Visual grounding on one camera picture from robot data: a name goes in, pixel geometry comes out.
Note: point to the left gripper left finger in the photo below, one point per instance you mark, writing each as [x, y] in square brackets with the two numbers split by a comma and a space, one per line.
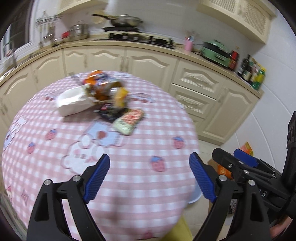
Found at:
[48, 220]

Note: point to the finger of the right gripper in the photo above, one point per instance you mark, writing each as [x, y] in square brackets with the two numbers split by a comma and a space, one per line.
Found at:
[253, 162]
[229, 166]

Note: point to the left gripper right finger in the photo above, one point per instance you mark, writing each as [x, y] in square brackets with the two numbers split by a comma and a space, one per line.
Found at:
[220, 191]

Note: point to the green white snack wrapper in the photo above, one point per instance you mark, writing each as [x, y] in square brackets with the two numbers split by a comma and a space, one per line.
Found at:
[127, 123]

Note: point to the black red snack wrapper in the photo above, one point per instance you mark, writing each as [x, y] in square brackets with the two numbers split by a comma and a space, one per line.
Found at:
[110, 114]

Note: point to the crushed orange soda can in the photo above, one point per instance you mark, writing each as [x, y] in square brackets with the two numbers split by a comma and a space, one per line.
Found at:
[99, 80]

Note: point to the light blue trash bin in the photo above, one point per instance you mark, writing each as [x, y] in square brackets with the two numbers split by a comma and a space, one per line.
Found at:
[196, 194]

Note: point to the cream kitchen cabinets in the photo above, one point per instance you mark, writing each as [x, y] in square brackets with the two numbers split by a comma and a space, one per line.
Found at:
[217, 100]

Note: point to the person's right hand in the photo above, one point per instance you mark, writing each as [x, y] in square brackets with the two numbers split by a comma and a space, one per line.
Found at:
[280, 227]

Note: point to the yellow trousers leg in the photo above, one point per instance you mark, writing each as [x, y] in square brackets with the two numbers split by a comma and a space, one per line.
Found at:
[180, 232]

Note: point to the green yellow bottle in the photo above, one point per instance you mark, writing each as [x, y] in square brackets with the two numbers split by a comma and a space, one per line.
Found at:
[258, 80]

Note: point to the pink checkered tablecloth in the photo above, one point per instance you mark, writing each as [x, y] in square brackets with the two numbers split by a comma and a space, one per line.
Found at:
[149, 182]

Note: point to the dark oil bottle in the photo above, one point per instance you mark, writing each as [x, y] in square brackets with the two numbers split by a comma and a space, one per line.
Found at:
[243, 66]

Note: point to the red sauce bottle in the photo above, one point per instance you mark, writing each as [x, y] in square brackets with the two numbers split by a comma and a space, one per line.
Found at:
[234, 56]

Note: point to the green electric cooker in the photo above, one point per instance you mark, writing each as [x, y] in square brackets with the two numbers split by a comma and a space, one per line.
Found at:
[216, 52]

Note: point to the white paper bag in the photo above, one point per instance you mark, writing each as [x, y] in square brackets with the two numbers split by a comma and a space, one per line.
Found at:
[74, 100]

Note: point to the pink utensil cup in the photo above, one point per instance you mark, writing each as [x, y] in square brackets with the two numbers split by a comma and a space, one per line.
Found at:
[189, 43]

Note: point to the orange fruit peel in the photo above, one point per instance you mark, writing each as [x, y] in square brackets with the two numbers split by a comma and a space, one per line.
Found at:
[100, 95]

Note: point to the yellow clear plastic wrapper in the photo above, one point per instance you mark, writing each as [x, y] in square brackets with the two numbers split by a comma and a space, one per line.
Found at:
[119, 97]

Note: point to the black gas stove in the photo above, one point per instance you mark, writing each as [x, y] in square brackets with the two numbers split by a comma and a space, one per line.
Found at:
[129, 34]

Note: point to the steel sink faucet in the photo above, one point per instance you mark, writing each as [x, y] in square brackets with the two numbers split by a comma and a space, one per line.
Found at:
[9, 55]

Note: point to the steel pot with lid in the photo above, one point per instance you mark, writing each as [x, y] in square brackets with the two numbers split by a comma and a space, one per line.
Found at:
[79, 32]

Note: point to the hanging utensil rack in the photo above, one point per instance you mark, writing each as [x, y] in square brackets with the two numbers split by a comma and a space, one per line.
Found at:
[46, 25]

